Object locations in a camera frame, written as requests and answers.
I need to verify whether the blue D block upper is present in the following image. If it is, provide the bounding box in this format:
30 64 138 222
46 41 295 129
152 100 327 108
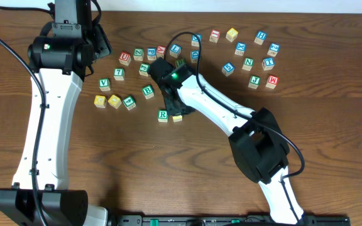
191 34 202 47

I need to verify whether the blue 5 block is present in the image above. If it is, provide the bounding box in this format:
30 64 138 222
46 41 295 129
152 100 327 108
222 62 235 77

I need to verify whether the yellow block far left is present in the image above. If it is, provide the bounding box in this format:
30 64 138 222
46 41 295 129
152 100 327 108
94 95 107 108

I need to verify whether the red A block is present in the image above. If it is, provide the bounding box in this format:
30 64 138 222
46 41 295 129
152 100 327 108
156 45 166 58

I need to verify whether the yellow O block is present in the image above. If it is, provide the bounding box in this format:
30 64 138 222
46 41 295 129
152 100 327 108
172 115 183 122

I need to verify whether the green N block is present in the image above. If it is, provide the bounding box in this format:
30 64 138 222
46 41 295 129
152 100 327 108
242 58 255 71

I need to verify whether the green V block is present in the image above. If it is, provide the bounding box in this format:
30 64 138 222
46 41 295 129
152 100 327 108
99 78 111 92

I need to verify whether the blue H block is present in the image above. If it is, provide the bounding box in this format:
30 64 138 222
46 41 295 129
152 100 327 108
254 31 267 45

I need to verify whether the blue D block lower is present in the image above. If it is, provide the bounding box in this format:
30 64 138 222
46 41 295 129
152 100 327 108
190 50 199 63

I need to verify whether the blue T block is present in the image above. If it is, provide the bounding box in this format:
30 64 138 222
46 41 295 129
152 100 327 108
262 58 275 71

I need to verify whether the blue P block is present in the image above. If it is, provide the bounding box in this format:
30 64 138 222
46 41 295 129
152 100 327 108
146 48 156 61

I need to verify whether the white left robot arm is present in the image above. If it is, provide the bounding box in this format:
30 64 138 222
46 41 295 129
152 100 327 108
0 0 113 225

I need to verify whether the blue X block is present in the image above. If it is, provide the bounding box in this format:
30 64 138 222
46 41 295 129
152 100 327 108
234 42 246 56

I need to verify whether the green j block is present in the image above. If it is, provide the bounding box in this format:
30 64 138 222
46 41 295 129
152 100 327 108
248 75 261 89
139 63 150 77

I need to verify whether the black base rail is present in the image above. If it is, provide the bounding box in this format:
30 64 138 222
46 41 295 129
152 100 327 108
111 215 351 226

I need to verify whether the green 4 block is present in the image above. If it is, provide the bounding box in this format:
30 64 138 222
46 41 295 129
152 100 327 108
123 96 136 110

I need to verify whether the green r block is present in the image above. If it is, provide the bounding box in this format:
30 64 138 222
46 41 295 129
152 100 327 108
158 110 168 122
175 58 186 68

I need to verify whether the yellow block near 4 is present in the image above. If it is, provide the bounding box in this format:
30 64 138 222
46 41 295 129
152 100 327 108
108 95 122 109

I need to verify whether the yellow block top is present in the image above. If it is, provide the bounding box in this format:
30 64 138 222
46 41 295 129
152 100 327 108
226 28 238 42

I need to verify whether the blue d block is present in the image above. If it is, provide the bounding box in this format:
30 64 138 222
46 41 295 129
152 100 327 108
191 34 202 47
190 50 199 63

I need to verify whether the red I block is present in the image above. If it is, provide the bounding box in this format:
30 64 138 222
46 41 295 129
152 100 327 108
209 30 221 43

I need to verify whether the red U block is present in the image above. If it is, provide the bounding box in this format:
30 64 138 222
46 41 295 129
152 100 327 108
119 51 131 66

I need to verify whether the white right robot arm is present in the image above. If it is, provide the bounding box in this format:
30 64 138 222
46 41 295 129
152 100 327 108
148 58 304 225

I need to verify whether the red M block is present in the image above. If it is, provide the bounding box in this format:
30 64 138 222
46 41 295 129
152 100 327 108
265 75 279 89

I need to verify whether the green Z block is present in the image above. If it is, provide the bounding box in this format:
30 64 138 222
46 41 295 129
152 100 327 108
133 48 144 61

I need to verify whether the green J block right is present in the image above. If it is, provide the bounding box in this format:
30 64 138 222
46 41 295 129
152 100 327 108
248 75 261 89

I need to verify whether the green B block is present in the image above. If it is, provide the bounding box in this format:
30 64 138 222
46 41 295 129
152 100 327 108
142 85 155 99

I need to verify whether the green J block left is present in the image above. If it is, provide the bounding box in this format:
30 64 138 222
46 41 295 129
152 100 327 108
139 63 150 77

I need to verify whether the green 7 block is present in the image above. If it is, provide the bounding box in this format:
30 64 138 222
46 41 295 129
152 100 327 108
113 68 125 80

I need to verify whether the blue L block upper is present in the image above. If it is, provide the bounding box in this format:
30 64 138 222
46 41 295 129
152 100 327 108
170 44 182 58

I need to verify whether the blue 2 block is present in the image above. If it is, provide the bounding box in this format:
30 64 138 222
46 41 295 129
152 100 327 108
267 43 280 57

